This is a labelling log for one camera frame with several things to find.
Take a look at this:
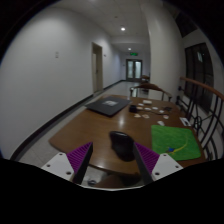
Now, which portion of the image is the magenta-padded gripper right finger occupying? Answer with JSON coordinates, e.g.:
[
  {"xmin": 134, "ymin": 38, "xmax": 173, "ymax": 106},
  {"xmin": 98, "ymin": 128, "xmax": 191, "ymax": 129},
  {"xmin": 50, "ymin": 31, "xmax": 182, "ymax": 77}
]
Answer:
[{"xmin": 132, "ymin": 141, "xmax": 184, "ymax": 185}]

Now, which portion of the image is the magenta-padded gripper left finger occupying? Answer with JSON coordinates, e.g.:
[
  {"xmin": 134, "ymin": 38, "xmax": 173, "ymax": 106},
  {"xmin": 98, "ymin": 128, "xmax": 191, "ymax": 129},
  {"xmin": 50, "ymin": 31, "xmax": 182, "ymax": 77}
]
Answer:
[{"xmin": 41, "ymin": 141, "xmax": 94, "ymax": 185}]

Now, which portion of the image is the black vertical computer mouse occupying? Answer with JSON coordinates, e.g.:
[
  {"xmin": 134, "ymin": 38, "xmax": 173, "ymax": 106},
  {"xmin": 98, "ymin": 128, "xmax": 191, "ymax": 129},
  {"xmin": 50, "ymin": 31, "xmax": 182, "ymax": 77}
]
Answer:
[{"xmin": 109, "ymin": 130, "xmax": 136, "ymax": 163}]

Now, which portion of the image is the green mouse pad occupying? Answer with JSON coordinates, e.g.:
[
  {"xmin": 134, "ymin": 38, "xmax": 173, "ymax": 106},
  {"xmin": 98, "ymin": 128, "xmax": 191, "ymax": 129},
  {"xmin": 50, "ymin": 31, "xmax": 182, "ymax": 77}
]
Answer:
[{"xmin": 150, "ymin": 124, "xmax": 203, "ymax": 162}]

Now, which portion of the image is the white paper slip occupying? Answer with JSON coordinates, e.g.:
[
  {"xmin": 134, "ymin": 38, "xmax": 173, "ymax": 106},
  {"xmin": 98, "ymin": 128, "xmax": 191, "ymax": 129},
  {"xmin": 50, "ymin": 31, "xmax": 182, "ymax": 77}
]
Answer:
[{"xmin": 179, "ymin": 116, "xmax": 192, "ymax": 127}]

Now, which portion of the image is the black closed laptop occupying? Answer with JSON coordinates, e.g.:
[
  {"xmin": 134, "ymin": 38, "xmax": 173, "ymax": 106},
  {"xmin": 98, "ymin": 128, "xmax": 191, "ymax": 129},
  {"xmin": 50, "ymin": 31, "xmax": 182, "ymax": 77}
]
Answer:
[{"xmin": 84, "ymin": 95, "xmax": 133, "ymax": 118}]

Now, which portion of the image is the wooden armchair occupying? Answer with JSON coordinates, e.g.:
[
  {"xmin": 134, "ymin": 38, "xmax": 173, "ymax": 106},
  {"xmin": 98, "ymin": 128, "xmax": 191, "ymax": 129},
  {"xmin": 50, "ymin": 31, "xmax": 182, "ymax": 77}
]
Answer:
[{"xmin": 129, "ymin": 82, "xmax": 174, "ymax": 103}]

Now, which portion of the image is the black railing with wooden handrail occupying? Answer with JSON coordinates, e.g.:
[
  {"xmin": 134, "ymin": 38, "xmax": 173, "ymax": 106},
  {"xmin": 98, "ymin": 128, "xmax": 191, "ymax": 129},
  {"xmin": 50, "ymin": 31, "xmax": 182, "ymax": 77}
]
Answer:
[{"xmin": 175, "ymin": 76, "xmax": 224, "ymax": 161}]

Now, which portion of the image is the glass double door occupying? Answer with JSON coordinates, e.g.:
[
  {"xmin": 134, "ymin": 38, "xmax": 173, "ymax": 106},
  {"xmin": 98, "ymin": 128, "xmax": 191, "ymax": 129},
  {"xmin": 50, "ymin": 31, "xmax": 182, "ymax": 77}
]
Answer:
[{"xmin": 125, "ymin": 58, "xmax": 144, "ymax": 82}]

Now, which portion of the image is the beige side door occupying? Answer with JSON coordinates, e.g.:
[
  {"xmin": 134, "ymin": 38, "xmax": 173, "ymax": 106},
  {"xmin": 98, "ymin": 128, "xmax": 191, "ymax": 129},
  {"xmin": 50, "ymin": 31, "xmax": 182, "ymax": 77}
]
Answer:
[{"xmin": 91, "ymin": 42, "xmax": 104, "ymax": 94}]

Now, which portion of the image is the dark framed window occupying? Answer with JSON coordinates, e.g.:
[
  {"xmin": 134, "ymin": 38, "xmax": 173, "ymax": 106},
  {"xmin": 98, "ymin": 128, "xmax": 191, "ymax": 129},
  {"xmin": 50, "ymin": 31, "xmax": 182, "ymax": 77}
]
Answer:
[{"xmin": 184, "ymin": 42, "xmax": 214, "ymax": 114}]

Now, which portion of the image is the small dark transom window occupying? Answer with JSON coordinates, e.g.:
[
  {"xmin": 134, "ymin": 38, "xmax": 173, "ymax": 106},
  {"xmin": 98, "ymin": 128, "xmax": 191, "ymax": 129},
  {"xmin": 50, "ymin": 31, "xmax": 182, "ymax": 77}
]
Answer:
[{"xmin": 174, "ymin": 11, "xmax": 198, "ymax": 38}]

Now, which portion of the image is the thin black cable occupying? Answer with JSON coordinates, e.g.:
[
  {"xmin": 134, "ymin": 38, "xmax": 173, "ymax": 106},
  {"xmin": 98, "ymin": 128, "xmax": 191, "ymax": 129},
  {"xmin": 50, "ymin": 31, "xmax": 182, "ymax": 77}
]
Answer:
[{"xmin": 136, "ymin": 109, "xmax": 168, "ymax": 116}]

